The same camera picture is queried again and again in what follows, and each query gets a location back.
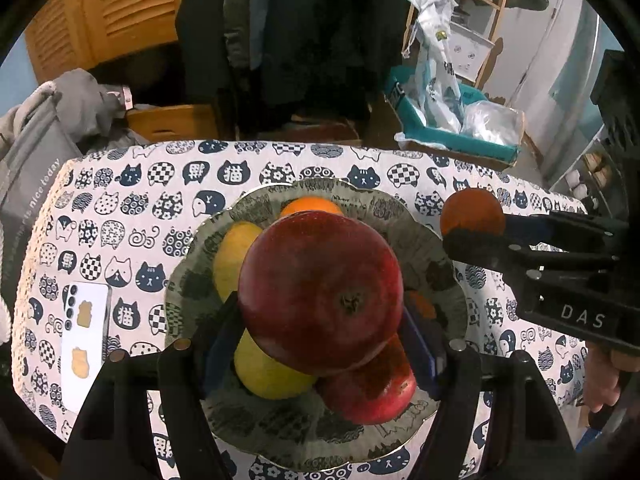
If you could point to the person's right hand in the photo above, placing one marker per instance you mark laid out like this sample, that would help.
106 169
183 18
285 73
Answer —
605 385

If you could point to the dark grey garment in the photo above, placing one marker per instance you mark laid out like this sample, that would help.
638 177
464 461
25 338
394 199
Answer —
85 105

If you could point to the wooden louvered cabinet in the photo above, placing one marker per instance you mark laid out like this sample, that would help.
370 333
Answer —
110 15

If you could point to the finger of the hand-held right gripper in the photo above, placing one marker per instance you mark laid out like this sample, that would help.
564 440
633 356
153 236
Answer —
490 252
530 227

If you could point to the clear glass plate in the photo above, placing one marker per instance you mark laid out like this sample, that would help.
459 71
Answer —
300 435

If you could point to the red apple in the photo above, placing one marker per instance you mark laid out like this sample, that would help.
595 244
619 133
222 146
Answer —
320 290
375 395

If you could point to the small tangerine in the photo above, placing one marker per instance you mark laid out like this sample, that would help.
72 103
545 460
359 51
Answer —
472 210
425 307

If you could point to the white door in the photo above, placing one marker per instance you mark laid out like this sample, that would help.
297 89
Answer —
545 70

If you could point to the white drawer box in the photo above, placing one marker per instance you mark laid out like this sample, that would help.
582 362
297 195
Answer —
470 52

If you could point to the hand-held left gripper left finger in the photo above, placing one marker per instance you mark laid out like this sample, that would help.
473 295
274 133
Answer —
225 345

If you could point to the large orange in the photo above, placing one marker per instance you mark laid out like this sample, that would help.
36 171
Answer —
310 206

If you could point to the cat print tablecloth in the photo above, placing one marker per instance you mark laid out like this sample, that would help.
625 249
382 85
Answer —
125 210

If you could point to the teal plastic bin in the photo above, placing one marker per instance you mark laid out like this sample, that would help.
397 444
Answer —
450 140

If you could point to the wooden box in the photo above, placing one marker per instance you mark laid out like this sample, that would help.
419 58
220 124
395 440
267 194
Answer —
170 122

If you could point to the clear plastic bag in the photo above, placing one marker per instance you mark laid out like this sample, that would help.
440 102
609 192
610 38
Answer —
492 122

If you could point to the yellow-brown pear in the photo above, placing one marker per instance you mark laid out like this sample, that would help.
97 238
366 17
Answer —
232 260

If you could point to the grey hanging jacket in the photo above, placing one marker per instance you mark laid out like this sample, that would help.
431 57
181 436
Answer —
247 10

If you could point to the shoe rack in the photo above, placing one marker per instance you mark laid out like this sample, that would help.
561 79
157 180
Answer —
585 170

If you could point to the white phone with stickers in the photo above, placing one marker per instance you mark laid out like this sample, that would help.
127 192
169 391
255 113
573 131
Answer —
90 330

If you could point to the black hanging coat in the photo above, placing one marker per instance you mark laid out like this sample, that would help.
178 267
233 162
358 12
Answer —
205 35
330 35

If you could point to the grey fabric bag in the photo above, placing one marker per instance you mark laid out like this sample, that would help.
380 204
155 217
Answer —
35 175

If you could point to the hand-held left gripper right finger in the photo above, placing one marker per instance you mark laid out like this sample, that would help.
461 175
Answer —
420 345

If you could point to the yellow apple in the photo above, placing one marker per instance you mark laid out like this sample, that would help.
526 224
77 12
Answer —
265 375

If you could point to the wooden shelf rack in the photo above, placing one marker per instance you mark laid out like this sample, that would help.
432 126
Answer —
492 5

